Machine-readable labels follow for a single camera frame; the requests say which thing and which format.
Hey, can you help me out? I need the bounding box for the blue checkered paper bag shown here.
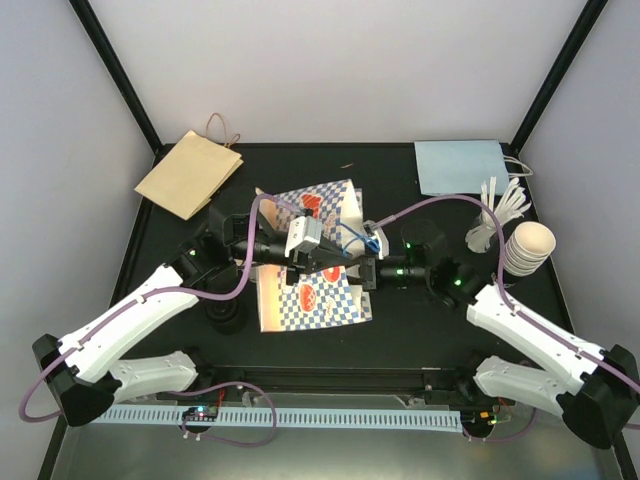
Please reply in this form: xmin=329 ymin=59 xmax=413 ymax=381
xmin=255 ymin=179 xmax=373 ymax=333

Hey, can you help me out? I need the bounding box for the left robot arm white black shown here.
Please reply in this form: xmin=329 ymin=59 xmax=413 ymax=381
xmin=32 ymin=187 xmax=354 ymax=427

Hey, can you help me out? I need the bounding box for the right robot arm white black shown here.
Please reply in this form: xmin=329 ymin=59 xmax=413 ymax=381
xmin=358 ymin=220 xmax=639 ymax=449

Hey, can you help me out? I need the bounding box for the stack of black lids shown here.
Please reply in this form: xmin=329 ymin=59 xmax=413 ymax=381
xmin=205 ymin=299 xmax=247 ymax=335

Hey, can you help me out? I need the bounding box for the light blue paper bag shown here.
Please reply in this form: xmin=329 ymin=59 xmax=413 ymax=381
xmin=414 ymin=140 xmax=533 ymax=196

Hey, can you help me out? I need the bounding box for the brown kraft paper bag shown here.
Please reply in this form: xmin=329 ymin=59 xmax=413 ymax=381
xmin=135 ymin=112 xmax=243 ymax=220

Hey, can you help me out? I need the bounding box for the stack of paper cups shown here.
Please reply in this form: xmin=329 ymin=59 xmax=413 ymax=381
xmin=504 ymin=221 xmax=556 ymax=277

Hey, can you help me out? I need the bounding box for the small electronics board left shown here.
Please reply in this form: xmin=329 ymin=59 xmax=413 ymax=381
xmin=181 ymin=406 xmax=219 ymax=425

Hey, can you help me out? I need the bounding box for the small electronics board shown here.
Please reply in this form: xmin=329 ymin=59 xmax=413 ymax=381
xmin=461 ymin=410 xmax=513 ymax=430
xmin=181 ymin=406 xmax=219 ymax=425

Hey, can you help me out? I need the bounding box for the small electronics board right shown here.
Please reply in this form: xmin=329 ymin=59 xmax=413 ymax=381
xmin=461 ymin=410 xmax=513 ymax=430

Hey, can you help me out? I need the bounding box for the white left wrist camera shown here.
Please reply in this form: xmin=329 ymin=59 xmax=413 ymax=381
xmin=285 ymin=216 xmax=323 ymax=258

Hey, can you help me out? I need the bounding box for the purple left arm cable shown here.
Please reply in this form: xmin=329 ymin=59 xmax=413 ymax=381
xmin=18 ymin=192 xmax=306 ymax=424

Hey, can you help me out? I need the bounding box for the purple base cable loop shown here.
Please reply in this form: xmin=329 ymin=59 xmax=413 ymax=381
xmin=180 ymin=382 xmax=277 ymax=447

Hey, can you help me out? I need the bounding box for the light blue slotted cable duct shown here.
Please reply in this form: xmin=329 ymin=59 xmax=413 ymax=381
xmin=94 ymin=405 xmax=462 ymax=433

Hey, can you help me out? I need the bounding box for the right black frame post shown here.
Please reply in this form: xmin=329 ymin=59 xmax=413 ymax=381
xmin=509 ymin=0 xmax=609 ymax=154

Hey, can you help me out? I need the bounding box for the black frame post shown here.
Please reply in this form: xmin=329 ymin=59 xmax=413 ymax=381
xmin=69 ymin=0 xmax=164 ymax=156
xmin=509 ymin=0 xmax=609 ymax=154

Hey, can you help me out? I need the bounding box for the left black frame post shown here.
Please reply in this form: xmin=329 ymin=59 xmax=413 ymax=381
xmin=69 ymin=0 xmax=164 ymax=156

